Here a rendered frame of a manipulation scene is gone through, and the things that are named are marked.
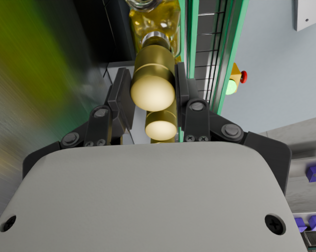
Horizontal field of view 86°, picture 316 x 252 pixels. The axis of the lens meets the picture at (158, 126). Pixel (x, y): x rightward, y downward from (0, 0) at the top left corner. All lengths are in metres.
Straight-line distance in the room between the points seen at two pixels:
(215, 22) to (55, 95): 0.33
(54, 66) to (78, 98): 0.06
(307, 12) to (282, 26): 0.07
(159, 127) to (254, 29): 0.69
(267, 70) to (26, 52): 0.87
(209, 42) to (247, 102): 0.64
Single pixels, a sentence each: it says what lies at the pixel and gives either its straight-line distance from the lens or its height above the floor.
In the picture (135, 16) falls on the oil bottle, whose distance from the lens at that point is 0.20.
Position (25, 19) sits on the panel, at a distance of 0.23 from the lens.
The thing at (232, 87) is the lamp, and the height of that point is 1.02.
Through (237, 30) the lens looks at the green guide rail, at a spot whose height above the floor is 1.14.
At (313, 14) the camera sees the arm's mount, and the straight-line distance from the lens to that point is 0.86.
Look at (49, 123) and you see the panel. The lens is 0.22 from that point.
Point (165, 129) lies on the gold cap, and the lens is 0.17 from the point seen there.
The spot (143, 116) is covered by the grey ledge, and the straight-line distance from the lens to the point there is 0.57.
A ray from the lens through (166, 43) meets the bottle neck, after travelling 0.18.
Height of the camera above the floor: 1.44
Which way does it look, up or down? 41 degrees down
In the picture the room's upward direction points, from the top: 178 degrees counter-clockwise
